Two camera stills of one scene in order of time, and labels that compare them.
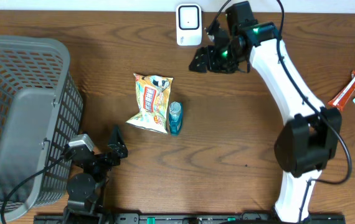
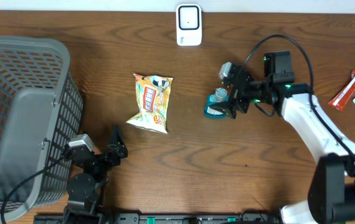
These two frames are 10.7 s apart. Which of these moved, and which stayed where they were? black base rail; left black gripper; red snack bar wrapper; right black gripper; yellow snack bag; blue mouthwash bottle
Moved: blue mouthwash bottle; right black gripper
Stayed: yellow snack bag; left black gripper; red snack bar wrapper; black base rail
